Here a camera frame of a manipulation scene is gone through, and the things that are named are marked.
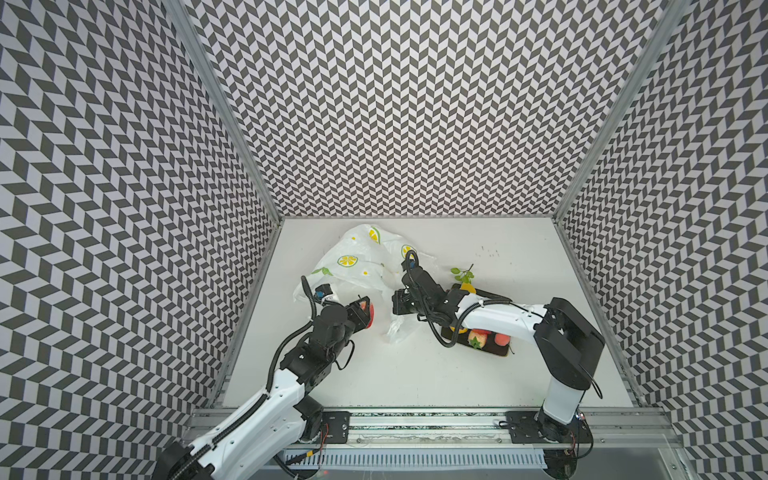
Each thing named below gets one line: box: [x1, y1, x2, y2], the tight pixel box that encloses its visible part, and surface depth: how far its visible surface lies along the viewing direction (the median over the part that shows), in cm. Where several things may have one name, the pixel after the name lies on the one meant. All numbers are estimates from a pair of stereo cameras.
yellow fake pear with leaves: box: [450, 263, 477, 294], surface depth 96 cm
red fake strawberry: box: [468, 329, 492, 349], surface depth 84 cm
